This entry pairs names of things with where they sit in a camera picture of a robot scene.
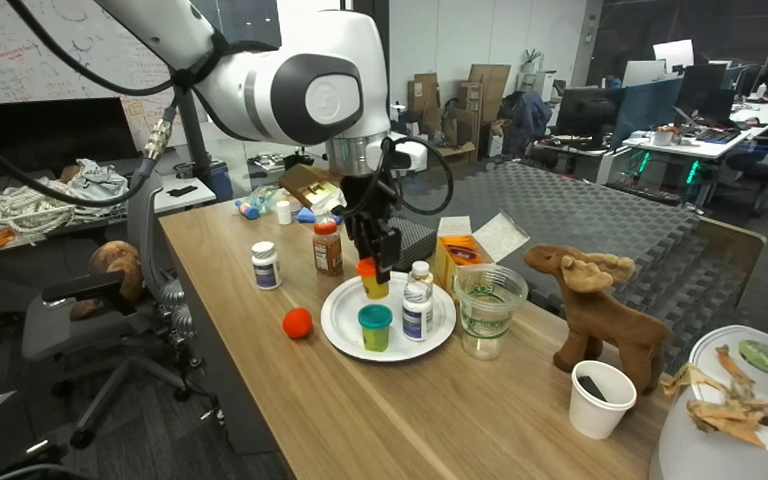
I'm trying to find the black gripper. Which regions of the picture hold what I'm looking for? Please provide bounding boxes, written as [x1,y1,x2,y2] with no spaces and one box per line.
[339,170,405,274]

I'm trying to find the orange cap spice bottle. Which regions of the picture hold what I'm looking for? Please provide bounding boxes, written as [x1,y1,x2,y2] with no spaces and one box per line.
[310,216,346,277]

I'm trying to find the white bottle blue label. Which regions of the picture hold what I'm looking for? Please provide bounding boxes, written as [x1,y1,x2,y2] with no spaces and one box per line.
[399,281,438,344]

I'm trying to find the teal lid dough tub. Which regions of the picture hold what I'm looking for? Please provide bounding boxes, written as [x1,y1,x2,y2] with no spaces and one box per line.
[354,302,398,356]

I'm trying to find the white round plate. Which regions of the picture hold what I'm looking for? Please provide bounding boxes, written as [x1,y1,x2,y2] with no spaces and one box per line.
[317,270,461,365]

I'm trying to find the orange toy ball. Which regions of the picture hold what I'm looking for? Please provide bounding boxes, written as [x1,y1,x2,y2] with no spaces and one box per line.
[279,308,317,344]

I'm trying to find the grey foam block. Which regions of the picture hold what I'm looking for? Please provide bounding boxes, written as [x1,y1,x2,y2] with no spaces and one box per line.
[395,216,441,274]

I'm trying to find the yellow open cardboard box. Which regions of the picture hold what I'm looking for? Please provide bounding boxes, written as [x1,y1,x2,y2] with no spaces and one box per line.
[433,210,533,293]

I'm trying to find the large white pill bottle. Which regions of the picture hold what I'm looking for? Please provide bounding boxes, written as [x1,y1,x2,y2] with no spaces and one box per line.
[247,241,285,293]

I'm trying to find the clear plastic cup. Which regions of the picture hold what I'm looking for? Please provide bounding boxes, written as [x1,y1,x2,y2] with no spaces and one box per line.
[450,261,531,364]

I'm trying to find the small brown cardboard box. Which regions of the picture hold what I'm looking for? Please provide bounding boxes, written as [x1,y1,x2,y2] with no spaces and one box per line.
[405,72,446,138]

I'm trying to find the tall brown cardboard box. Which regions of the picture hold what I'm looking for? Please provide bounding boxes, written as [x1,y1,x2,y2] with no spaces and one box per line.
[465,61,515,128]

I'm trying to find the brown moose plush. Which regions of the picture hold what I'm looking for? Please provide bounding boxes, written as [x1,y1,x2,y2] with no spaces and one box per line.
[523,244,677,397]

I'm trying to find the black computer monitor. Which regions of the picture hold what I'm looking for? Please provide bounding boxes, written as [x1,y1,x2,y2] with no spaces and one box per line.
[554,85,626,142]

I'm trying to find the brown plush on chair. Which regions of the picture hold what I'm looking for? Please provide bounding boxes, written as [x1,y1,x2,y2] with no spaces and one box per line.
[70,237,150,324]

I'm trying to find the white paper cup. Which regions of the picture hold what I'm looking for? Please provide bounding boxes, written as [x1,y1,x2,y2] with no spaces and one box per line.
[569,358,641,444]

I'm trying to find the grey office chair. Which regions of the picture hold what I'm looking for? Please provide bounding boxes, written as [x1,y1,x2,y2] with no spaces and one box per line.
[19,169,227,454]

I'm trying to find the white office desk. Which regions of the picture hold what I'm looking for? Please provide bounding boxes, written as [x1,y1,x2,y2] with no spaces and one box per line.
[621,90,768,169]

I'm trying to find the brown dried chips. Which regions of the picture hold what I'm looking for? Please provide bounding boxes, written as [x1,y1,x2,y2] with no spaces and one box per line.
[659,344,768,452]

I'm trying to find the whiteboard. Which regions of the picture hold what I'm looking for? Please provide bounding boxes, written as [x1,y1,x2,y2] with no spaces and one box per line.
[0,0,173,113]

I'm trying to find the white lidded bin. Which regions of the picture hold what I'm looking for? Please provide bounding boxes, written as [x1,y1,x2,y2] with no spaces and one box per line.
[647,324,768,480]

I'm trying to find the thin black looped cable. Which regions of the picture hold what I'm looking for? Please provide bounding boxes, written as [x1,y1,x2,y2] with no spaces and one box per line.
[390,134,458,220]

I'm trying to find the robot cable metal connector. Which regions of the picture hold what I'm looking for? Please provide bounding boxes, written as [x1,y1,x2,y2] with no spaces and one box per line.
[0,89,187,214]

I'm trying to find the white cable pile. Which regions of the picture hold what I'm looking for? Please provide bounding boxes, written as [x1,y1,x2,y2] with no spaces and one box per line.
[0,158,134,265]

